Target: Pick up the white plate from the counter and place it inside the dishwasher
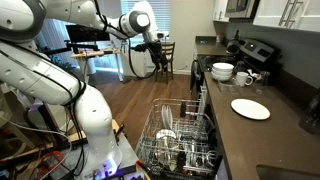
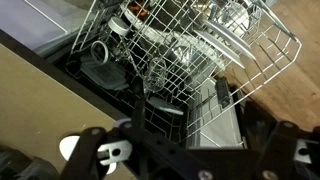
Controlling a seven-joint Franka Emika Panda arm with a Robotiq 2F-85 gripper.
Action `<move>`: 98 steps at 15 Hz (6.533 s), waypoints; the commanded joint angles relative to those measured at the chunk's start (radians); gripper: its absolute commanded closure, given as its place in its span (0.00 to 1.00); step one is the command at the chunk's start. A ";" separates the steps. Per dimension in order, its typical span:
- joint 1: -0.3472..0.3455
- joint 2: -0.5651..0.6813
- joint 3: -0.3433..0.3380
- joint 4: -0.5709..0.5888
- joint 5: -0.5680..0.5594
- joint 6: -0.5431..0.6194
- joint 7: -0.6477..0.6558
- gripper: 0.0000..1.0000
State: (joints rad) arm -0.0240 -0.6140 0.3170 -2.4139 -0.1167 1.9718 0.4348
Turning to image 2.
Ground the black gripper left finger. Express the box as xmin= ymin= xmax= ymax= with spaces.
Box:
xmin=59 ymin=77 xmax=215 ymax=180

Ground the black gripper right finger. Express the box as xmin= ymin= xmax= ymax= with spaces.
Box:
xmin=243 ymin=100 xmax=320 ymax=180

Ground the dishwasher door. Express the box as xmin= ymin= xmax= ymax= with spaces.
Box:
xmin=185 ymin=78 xmax=247 ymax=149

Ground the teal plastic lid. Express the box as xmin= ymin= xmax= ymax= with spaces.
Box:
xmin=147 ymin=95 xmax=185 ymax=117

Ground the clear glass jar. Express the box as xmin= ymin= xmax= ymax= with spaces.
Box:
xmin=145 ymin=57 xmax=168 ymax=93

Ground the dark grey plastic container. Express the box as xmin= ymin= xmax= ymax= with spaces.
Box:
xmin=79 ymin=55 xmax=130 ymax=92

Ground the stainless steel bowl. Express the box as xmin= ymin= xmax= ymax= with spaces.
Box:
xmin=165 ymin=42 xmax=218 ymax=93

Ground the small white cup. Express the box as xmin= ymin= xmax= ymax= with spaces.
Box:
xmin=107 ymin=16 xmax=132 ymax=37

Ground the black rack clip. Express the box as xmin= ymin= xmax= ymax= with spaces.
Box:
xmin=214 ymin=77 xmax=232 ymax=108

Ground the orange item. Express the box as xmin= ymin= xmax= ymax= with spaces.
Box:
xmin=129 ymin=3 xmax=148 ymax=20

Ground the clear glass bowl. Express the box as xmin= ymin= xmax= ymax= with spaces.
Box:
xmin=215 ymin=2 xmax=252 ymax=32

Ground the white sink cabinet door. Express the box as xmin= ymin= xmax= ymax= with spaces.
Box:
xmin=0 ymin=0 xmax=89 ymax=51

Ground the grey ring lid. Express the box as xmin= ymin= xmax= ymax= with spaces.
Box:
xmin=89 ymin=39 xmax=111 ymax=66

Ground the white wire dishwasher rack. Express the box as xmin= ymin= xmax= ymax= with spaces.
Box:
xmin=64 ymin=0 xmax=303 ymax=149

